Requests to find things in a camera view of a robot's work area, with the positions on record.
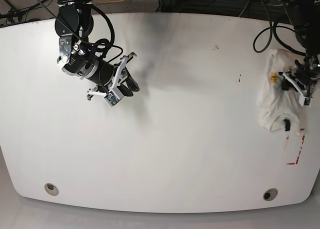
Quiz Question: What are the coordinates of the left table cable grommet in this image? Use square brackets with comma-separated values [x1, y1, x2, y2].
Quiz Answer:
[44, 183, 59, 196]

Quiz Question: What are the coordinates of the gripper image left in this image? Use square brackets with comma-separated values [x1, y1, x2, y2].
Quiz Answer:
[57, 50, 140, 101]

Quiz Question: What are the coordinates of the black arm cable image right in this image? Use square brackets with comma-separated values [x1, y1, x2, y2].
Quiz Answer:
[252, 0, 306, 56]

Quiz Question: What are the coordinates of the wrist camera board image left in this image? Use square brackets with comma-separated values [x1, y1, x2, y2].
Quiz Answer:
[103, 91, 120, 108]

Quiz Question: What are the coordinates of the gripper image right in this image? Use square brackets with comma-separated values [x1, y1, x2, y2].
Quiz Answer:
[278, 56, 320, 102]

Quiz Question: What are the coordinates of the wrist camera board image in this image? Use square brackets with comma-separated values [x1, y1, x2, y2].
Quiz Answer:
[303, 97, 312, 107]
[103, 91, 120, 108]

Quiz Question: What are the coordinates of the red tape rectangle marking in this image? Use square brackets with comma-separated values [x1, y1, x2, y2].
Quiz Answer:
[283, 131, 306, 166]

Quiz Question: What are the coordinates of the white T-shirt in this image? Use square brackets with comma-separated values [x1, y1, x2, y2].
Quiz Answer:
[256, 49, 304, 135]

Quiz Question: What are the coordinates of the right table cable grommet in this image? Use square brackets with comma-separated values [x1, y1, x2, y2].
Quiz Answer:
[263, 188, 278, 202]

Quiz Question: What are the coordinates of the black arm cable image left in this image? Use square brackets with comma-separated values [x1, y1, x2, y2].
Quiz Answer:
[78, 3, 124, 64]

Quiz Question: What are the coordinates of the table cable grommet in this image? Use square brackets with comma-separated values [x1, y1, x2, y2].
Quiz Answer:
[44, 183, 59, 196]
[263, 188, 278, 202]

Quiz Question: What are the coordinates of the yellow cable on floor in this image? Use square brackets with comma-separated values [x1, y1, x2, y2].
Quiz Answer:
[94, 0, 128, 5]

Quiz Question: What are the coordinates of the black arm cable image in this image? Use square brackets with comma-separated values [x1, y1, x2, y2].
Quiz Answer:
[78, 3, 124, 64]
[252, 0, 306, 56]

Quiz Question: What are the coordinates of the wrist camera board image right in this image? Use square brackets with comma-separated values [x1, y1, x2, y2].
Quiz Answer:
[303, 97, 312, 107]

